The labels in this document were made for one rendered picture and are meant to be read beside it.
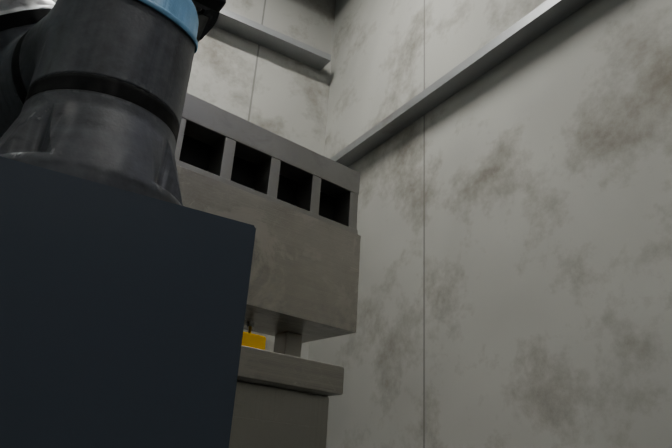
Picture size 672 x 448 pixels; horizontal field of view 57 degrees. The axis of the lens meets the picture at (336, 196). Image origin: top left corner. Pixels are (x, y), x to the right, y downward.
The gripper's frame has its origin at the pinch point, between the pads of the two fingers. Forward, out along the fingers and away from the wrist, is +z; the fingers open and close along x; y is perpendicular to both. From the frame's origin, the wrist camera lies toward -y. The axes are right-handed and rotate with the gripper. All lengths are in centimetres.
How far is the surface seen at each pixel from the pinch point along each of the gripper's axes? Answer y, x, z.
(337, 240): 33, -80, 36
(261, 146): 49, -50, 24
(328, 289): 21, -78, 46
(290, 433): -50, -24, 29
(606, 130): 77, -204, -37
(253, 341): -42, -17, 22
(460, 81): 185, -211, -19
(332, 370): -45, -29, 21
